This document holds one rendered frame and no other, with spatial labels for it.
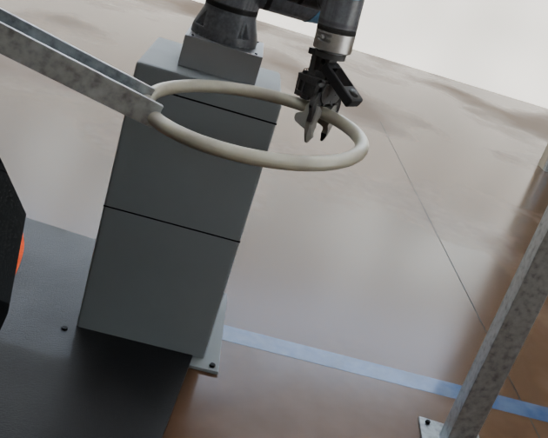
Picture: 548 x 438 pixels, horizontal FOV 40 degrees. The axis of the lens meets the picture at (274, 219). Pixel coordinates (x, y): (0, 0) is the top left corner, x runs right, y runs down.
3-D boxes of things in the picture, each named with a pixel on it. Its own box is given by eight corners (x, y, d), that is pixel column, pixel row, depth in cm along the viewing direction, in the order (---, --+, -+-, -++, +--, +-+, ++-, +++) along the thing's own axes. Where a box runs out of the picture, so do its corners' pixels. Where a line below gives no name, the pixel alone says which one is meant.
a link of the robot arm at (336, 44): (363, 37, 169) (337, 36, 162) (357, 58, 171) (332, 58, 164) (332, 27, 174) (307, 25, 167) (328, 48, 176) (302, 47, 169)
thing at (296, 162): (157, 161, 129) (159, 144, 128) (124, 79, 170) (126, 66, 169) (405, 182, 146) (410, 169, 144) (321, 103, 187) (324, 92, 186)
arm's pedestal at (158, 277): (91, 261, 267) (144, 29, 236) (226, 295, 273) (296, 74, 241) (54, 335, 221) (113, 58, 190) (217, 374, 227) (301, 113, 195)
